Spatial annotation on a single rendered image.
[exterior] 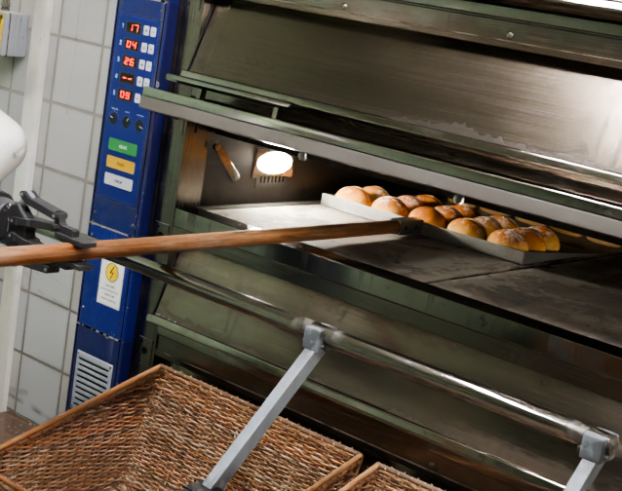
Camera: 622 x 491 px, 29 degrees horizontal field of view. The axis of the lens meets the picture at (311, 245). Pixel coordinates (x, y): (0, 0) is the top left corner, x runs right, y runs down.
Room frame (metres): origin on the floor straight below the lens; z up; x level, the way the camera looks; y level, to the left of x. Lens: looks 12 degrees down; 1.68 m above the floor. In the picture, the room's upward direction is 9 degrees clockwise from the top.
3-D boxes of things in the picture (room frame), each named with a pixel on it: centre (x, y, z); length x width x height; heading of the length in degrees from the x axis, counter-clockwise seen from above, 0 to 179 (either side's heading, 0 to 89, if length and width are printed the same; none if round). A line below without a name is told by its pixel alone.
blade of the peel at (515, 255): (2.84, -0.33, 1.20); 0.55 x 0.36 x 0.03; 53
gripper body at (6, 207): (2.00, 0.50, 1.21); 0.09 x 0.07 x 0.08; 53
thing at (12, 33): (2.88, 0.80, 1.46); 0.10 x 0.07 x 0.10; 52
